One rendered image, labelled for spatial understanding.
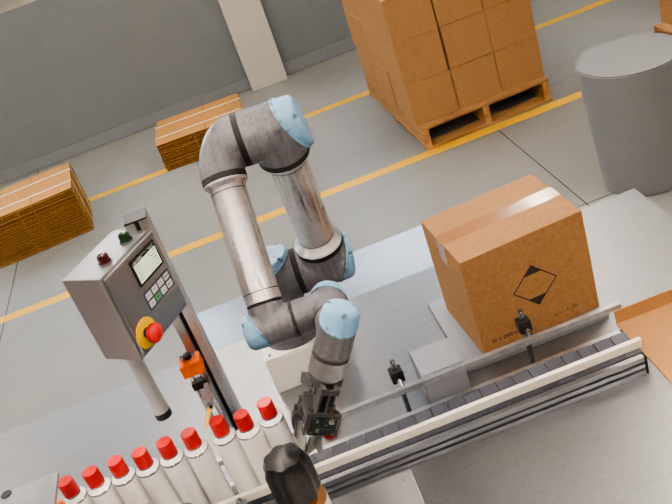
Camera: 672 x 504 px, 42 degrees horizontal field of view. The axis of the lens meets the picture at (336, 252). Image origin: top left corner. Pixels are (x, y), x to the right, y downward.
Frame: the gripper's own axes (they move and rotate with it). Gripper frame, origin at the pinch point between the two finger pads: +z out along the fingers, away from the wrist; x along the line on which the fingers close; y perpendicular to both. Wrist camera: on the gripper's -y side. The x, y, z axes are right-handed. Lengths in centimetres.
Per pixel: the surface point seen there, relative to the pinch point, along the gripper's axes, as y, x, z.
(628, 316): -12, 73, -31
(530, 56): -322, 186, -32
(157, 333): 1.0, -33.7, -25.9
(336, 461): 4.8, 5.7, -0.6
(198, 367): -5.5, -24.1, -14.7
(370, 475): 5.9, 13.4, 1.9
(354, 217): -269, 87, 58
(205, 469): 2.8, -20.5, 4.2
